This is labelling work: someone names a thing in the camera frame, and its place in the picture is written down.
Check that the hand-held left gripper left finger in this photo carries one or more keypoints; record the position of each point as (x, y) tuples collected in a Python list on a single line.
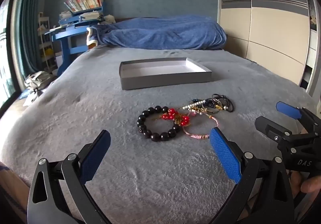
[(96, 156)]

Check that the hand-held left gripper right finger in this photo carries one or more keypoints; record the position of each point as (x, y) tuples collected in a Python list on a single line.
[(225, 156)]

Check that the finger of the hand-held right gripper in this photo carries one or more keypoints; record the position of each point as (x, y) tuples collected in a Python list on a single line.
[(268, 130), (288, 110)]

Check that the grey cardboard box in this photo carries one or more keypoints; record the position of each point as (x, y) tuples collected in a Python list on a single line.
[(160, 81)]

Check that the person's right hand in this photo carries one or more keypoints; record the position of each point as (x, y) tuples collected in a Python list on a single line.
[(309, 185)]

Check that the grey bed blanket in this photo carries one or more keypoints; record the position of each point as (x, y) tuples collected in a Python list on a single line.
[(100, 103)]

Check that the white shelf unit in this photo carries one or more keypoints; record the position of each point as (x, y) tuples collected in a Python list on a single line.
[(312, 46)]

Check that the beige wardrobe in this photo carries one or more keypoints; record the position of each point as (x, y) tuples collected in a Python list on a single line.
[(270, 26)]

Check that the white paper bag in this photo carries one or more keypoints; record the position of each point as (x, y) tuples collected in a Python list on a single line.
[(29, 97)]

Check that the patterned clothing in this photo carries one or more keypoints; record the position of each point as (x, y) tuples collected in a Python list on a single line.
[(10, 186)]

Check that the grey bag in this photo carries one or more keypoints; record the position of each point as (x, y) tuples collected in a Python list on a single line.
[(37, 79)]

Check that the yellow object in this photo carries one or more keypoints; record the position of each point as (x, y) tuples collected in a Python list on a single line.
[(48, 51)]

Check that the white yellow cloth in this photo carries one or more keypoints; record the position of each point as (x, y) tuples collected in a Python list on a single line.
[(90, 38)]

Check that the blue desk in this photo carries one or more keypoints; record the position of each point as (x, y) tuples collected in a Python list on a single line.
[(75, 34)]

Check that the blue blanket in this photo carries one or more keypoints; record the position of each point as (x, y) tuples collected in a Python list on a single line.
[(163, 33)]

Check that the white plush toy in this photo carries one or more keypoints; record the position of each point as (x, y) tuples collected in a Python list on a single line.
[(109, 19)]

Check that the stack of papers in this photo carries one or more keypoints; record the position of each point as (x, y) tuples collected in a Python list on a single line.
[(91, 16)]

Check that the teal curtain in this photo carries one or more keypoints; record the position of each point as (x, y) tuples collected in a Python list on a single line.
[(27, 21)]

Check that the row of books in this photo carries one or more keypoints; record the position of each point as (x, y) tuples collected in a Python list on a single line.
[(84, 2)]

